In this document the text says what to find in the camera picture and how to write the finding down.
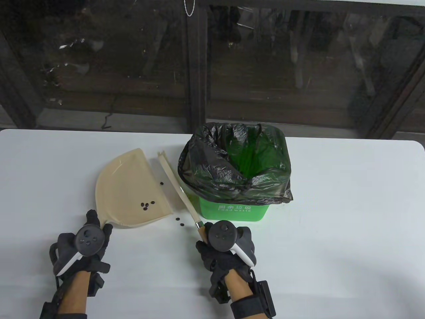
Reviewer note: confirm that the person's left hand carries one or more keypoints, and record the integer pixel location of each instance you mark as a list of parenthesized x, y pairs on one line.
[(92, 217)]

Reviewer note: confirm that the person's right hand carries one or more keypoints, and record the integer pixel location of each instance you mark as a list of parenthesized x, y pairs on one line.
[(215, 262)]

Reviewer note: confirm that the beige plastic dustpan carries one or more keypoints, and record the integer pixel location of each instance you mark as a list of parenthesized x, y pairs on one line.
[(126, 186)]

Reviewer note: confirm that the green food waste bin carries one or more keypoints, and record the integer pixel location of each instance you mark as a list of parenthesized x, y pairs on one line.
[(232, 214)]

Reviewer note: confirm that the pile of coffee beans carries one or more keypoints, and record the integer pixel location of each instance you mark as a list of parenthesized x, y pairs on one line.
[(145, 208)]

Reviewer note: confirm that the black plastic garbage bag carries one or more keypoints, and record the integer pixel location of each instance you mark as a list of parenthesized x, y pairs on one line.
[(206, 172)]

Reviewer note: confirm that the person's right forearm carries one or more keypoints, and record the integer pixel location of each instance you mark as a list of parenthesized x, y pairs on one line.
[(239, 285)]

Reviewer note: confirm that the person's left forearm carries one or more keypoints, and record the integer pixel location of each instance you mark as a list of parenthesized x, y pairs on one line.
[(76, 292)]

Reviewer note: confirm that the black and white hand controller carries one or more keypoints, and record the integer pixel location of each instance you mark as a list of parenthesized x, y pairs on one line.
[(89, 240), (223, 235)]

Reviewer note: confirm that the black glove sensor module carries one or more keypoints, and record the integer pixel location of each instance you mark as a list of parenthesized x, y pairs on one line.
[(218, 292), (96, 284)]

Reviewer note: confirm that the white table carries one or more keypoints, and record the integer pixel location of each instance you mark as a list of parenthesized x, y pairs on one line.
[(348, 232)]

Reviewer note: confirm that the dark framed glass window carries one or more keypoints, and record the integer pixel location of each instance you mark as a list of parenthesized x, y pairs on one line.
[(265, 66)]

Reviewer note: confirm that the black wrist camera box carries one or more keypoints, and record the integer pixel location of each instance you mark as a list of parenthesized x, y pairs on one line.
[(46, 310), (265, 299)]

